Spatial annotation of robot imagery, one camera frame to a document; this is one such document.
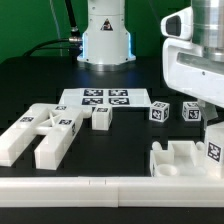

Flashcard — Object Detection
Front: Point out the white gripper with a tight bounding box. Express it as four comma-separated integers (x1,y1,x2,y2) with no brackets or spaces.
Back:
162,38,224,121

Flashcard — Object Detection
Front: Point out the white chair seat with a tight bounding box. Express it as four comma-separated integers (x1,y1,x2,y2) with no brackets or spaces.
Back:
149,141,207,177

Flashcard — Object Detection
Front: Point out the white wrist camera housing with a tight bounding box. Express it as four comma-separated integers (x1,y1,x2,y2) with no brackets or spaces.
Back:
160,7,193,40

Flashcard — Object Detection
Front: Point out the white marker base plate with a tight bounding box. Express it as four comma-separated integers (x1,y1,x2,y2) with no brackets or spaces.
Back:
59,88,151,107

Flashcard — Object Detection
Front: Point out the white chair back frame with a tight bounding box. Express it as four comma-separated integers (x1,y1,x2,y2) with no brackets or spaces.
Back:
0,103,92,170

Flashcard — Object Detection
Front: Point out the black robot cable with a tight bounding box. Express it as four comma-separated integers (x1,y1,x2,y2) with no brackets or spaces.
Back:
21,0,84,58

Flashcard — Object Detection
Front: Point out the white front fence rail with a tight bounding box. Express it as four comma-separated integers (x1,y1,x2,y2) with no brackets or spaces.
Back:
0,177,224,207

